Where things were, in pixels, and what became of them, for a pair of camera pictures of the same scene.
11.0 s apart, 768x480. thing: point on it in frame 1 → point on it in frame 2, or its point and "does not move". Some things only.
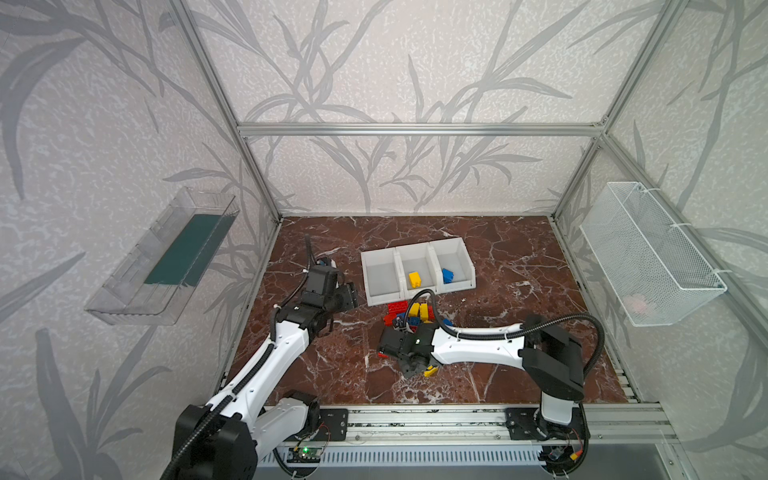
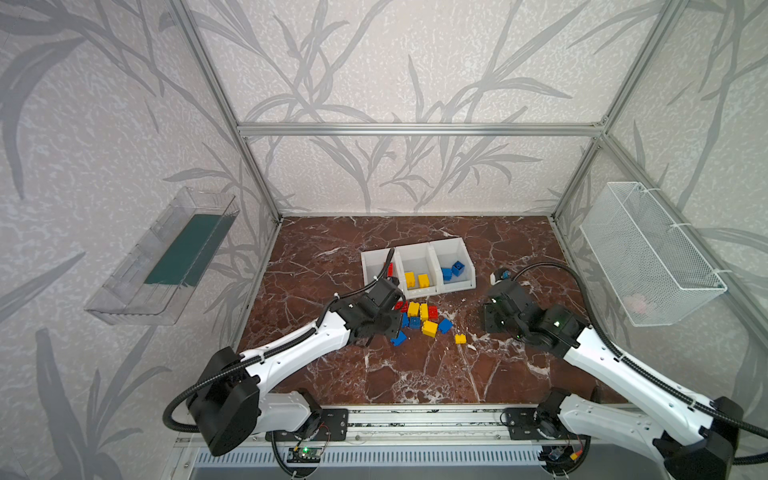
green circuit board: x=304 y=455 does not move
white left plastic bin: x=383 y=275 does not move
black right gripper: x=390 y=345 → x=496 y=315
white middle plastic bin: x=417 y=269 does not move
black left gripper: x=324 y=275 → x=387 y=321
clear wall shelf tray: x=155 y=283 does not move
